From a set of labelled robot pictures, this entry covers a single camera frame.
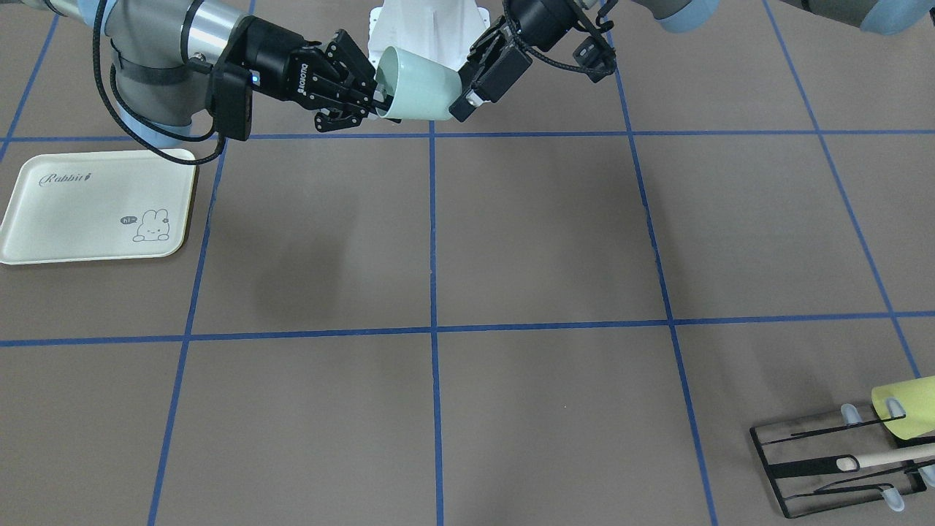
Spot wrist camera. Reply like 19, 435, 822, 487
207, 62, 253, 141
570, 1, 617, 83

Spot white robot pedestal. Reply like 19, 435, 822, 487
367, 1, 491, 71

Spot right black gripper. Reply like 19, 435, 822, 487
237, 16, 392, 133

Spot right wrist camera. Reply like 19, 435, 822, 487
207, 62, 253, 141

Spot pale green cup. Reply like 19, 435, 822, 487
376, 46, 462, 121

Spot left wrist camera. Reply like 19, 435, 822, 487
570, 1, 617, 83

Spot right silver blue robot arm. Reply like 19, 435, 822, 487
28, 1, 388, 149

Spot yellow cup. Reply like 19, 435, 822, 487
871, 376, 934, 440

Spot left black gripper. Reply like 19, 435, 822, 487
449, 1, 585, 122

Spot black wire cup rack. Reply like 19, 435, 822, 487
749, 404, 933, 519

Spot cream rabbit tray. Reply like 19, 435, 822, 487
1, 149, 196, 265

